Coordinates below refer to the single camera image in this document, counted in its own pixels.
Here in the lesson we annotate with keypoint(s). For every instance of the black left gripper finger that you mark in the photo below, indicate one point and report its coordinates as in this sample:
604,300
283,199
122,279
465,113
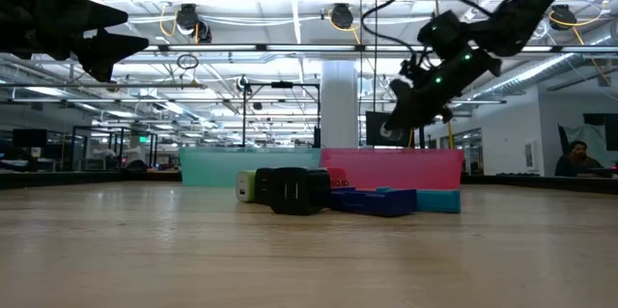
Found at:
103,14
108,54

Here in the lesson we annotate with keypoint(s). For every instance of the glossy black dual-port charging adapter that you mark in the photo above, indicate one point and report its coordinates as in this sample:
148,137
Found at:
299,191

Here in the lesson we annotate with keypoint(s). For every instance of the green and white charging adapter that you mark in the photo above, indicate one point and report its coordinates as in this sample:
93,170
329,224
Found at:
245,186

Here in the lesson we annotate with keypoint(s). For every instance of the black hanging monitor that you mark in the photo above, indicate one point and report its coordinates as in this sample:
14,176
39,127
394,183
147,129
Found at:
373,127

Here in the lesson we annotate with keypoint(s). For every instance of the pink translucent plastic bin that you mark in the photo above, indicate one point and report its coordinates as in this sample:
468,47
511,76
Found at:
401,168

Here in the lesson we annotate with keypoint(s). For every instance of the white building pillar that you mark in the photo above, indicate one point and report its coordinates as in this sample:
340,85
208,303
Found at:
338,105

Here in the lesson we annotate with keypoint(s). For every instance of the small black desk monitor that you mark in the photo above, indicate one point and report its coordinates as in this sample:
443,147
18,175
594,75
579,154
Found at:
30,138

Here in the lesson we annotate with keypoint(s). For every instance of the teal translucent plastic bin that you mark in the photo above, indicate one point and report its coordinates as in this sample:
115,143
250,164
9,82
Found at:
212,168

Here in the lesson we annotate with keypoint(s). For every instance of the person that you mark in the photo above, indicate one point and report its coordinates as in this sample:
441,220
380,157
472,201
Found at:
577,163

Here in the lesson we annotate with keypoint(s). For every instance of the white wall poster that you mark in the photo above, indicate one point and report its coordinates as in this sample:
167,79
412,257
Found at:
531,155

